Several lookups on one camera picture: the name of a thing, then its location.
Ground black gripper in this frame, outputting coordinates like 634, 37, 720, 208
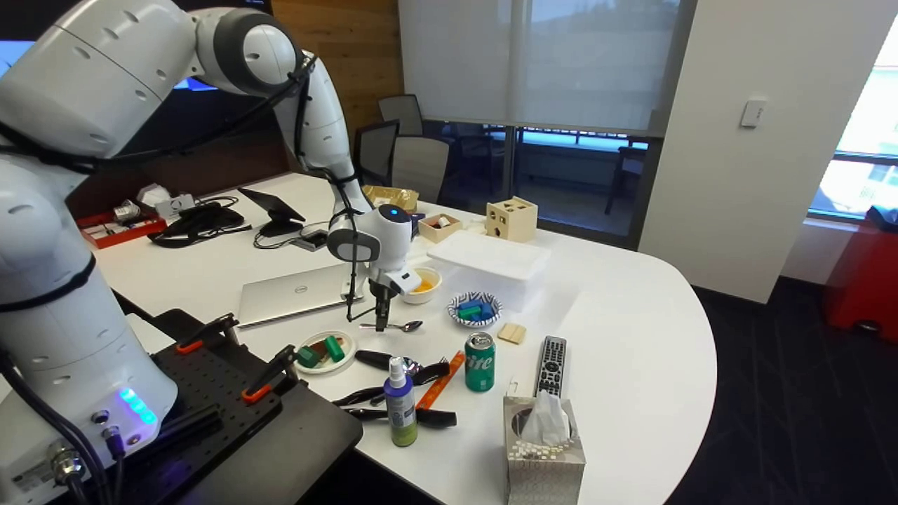
372, 281, 398, 332

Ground black handled metal spoon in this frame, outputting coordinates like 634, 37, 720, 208
362, 319, 425, 335

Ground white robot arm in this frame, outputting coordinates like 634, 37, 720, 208
0, 0, 419, 505

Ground white bowl yellow contents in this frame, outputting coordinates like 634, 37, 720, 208
403, 267, 443, 305

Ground white plate with blocks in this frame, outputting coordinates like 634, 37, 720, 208
295, 332, 356, 377

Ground cardboard box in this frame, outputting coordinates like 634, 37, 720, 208
362, 186, 419, 213

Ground blue patterned white bowl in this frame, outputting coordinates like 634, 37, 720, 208
449, 291, 501, 328

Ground silver laptop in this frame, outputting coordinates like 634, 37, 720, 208
236, 263, 351, 328

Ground orange ruler strip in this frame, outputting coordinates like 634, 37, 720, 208
417, 351, 467, 410

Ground green soda can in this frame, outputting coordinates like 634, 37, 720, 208
467, 332, 494, 394

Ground grey office chair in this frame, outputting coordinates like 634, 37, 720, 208
394, 138, 449, 203

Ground white flat box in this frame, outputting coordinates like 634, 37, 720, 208
427, 232, 550, 309

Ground blue white spray bottle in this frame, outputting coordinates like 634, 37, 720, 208
386, 356, 419, 448

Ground small wooden block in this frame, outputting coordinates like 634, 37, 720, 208
497, 322, 528, 344

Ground right orange black clamp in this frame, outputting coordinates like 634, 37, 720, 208
243, 344, 299, 406

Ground orange black clamp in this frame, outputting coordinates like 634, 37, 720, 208
174, 312, 240, 356
243, 344, 299, 406

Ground wooden shape sorter cube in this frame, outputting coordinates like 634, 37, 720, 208
485, 196, 539, 242

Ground grey remote control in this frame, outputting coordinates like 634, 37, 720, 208
533, 337, 567, 395

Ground left orange black clamp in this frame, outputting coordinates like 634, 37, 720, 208
174, 312, 240, 356

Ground tissue box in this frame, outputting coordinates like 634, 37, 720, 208
504, 395, 586, 505

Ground red box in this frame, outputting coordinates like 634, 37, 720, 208
94, 218, 166, 250

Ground red bin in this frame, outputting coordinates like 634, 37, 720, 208
826, 204, 898, 342

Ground black cable bundle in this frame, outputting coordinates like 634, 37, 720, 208
149, 196, 257, 250

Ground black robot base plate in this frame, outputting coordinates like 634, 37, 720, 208
122, 309, 362, 505

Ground wall light switch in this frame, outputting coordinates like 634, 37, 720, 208
739, 99, 766, 128

